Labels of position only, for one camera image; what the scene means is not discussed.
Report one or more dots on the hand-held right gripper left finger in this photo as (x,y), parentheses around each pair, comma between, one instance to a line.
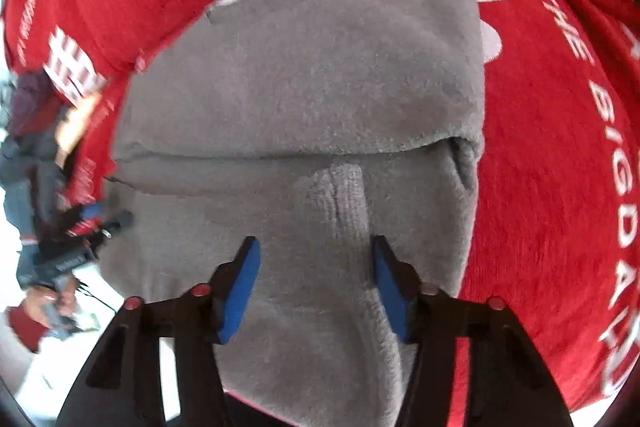
(240,297)

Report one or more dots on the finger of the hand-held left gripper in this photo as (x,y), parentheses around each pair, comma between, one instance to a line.
(90,213)
(115,223)

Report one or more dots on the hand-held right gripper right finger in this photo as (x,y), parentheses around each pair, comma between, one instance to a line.
(392,297)

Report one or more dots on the grey sweater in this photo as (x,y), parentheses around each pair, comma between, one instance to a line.
(300,107)

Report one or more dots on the pile of dark clothes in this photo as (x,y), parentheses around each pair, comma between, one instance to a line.
(30,177)

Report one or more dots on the person's left hand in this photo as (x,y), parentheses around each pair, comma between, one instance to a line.
(39,302)

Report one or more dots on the red printed sofa cover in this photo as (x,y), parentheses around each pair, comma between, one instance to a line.
(550,157)

